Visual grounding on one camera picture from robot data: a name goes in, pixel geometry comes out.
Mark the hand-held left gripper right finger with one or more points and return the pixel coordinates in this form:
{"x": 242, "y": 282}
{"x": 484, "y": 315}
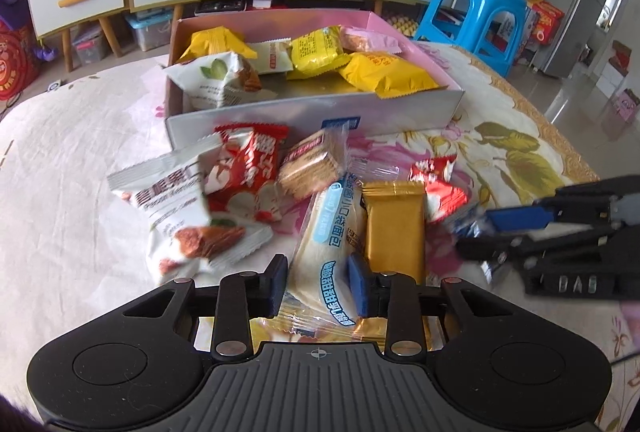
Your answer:
{"x": 359, "y": 284}

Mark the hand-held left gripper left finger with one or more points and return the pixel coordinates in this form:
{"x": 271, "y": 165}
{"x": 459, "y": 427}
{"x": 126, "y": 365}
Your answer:
{"x": 275, "y": 284}

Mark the red cardboard box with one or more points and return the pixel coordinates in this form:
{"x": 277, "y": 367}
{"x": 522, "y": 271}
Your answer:
{"x": 545, "y": 19}

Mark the red printed bucket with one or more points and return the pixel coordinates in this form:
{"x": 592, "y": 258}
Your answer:
{"x": 15, "y": 62}

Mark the dark blue foil candy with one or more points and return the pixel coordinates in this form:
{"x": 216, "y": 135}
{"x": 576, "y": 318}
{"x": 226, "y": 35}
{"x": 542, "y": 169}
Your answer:
{"x": 470, "y": 224}

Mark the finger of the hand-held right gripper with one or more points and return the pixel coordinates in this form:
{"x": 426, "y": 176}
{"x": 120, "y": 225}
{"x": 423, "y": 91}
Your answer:
{"x": 482, "y": 248}
{"x": 515, "y": 218}

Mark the large yellow snack packet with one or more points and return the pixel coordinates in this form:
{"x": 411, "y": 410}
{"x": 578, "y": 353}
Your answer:
{"x": 390, "y": 79}

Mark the white nut snack packet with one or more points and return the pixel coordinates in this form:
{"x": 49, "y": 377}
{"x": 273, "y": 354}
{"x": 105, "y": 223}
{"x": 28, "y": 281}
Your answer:
{"x": 215, "y": 79}
{"x": 165, "y": 207}

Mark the large red snack packet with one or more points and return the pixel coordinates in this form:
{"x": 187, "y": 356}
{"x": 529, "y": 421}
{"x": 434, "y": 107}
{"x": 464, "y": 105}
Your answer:
{"x": 245, "y": 177}

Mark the clear storage bin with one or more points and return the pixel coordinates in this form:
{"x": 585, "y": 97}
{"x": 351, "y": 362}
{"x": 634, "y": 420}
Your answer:
{"x": 92, "y": 44}

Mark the small yellow snack packet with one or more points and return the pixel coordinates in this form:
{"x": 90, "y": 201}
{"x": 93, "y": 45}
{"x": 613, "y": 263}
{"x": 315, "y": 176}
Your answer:
{"x": 212, "y": 43}

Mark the clear cracker packet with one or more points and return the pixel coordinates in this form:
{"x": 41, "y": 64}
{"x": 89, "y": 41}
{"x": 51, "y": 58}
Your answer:
{"x": 310, "y": 162}

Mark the pink snack packet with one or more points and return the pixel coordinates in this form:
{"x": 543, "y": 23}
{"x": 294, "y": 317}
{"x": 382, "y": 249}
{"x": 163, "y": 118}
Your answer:
{"x": 370, "y": 42}

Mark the blue-lid storage bin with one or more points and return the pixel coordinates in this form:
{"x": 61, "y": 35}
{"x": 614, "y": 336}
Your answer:
{"x": 150, "y": 29}

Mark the dark-lid storage bin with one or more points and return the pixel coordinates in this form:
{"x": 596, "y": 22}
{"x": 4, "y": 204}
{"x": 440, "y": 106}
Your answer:
{"x": 215, "y": 6}

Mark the white blue bread packet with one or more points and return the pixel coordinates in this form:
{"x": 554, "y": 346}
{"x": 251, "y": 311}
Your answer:
{"x": 325, "y": 237}

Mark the yellow egg carton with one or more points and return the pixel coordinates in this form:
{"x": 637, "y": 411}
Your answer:
{"x": 402, "y": 24}

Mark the yellow packet with blue print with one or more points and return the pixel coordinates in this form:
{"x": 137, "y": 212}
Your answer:
{"x": 317, "y": 52}

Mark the gold snack packet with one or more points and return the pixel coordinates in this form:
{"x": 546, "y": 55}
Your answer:
{"x": 395, "y": 232}

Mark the pink cardboard box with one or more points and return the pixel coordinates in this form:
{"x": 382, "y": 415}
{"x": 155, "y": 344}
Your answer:
{"x": 300, "y": 112}

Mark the white red-label snack packet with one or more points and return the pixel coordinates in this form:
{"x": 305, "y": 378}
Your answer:
{"x": 270, "y": 58}

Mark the small red snack packet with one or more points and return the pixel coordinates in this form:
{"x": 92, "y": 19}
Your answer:
{"x": 440, "y": 192}

